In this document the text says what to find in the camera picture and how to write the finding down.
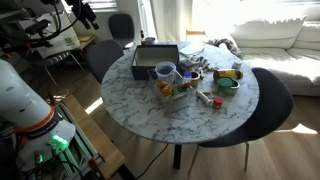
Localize white sofa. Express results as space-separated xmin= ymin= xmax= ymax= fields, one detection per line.
xmin=229 ymin=14 xmax=320 ymax=98

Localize black floor cable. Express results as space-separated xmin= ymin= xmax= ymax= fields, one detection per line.
xmin=134 ymin=143 xmax=170 ymax=180

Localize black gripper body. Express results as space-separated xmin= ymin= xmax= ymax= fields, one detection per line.
xmin=64 ymin=0 xmax=94 ymax=22

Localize small jar red cap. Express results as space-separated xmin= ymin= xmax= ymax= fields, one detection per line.
xmin=211 ymin=96 xmax=224 ymax=110

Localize black table leg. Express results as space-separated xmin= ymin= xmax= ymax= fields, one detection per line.
xmin=172 ymin=143 xmax=183 ymax=170

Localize dark round jar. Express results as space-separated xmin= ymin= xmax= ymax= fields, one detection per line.
xmin=189 ymin=70 xmax=202 ymax=88

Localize clear plastic container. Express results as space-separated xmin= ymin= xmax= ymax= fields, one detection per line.
xmin=153 ymin=78 xmax=193 ymax=106

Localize dark grey chair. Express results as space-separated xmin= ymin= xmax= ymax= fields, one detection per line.
xmin=85 ymin=39 xmax=125 ymax=84
xmin=107 ymin=13 xmax=136 ymax=51

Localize metal bowl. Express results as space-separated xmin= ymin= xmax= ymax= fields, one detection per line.
xmin=216 ymin=77 xmax=241 ymax=97

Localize wooden platform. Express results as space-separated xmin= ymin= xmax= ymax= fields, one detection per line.
xmin=61 ymin=94 xmax=126 ymax=180

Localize white curtain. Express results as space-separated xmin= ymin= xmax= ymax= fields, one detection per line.
xmin=149 ymin=0 xmax=193 ymax=43

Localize white fringed pillow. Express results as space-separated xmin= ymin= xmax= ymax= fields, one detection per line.
xmin=230 ymin=15 xmax=308 ymax=50

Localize white tube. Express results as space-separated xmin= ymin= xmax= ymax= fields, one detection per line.
xmin=196 ymin=90 xmax=213 ymax=107

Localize red green toy food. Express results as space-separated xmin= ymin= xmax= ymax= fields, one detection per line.
xmin=176 ymin=82 xmax=192 ymax=94

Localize grey patterned blanket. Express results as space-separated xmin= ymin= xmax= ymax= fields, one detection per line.
xmin=204 ymin=37 xmax=243 ymax=58

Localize small bottle blue cap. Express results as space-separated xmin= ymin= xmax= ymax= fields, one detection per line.
xmin=183 ymin=70 xmax=193 ymax=85

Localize wooden side furniture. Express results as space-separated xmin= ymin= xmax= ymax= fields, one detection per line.
xmin=185 ymin=29 xmax=207 ymax=43

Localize orange toy fruit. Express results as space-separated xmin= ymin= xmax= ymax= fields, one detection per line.
xmin=156 ymin=79 xmax=174 ymax=97

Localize green round lid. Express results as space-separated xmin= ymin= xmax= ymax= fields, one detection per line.
xmin=217 ymin=77 xmax=236 ymax=89

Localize metal robot mount frame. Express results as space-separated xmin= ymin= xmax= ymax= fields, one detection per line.
xmin=49 ymin=101 xmax=105 ymax=180

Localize dark blue cardboard box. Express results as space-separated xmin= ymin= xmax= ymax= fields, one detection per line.
xmin=130 ymin=44 xmax=181 ymax=81

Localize small white bottle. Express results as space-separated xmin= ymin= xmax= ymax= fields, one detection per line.
xmin=231 ymin=60 xmax=243 ymax=71

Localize yellow mustard bottle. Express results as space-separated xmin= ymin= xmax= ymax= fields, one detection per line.
xmin=213 ymin=68 xmax=245 ymax=82

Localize grey striped cloth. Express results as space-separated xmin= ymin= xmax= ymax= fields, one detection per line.
xmin=179 ymin=54 xmax=212 ymax=73

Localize white robot arm orange ring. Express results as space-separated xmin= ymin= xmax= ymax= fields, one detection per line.
xmin=0 ymin=58 xmax=77 ymax=173

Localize brown sauce bottle red cap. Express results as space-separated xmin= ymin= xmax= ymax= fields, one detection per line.
xmin=139 ymin=29 xmax=147 ymax=46

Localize dark chair metal legs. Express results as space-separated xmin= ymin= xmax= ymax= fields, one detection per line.
xmin=188 ymin=67 xmax=295 ymax=179

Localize clear plastic measuring cup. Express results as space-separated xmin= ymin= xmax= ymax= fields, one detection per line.
xmin=154 ymin=61 xmax=178 ymax=84

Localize white bag green logo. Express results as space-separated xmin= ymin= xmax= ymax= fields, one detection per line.
xmin=18 ymin=11 xmax=82 ymax=60

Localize black camera on stand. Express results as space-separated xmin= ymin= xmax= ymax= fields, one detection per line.
xmin=24 ymin=18 xmax=52 ymax=36

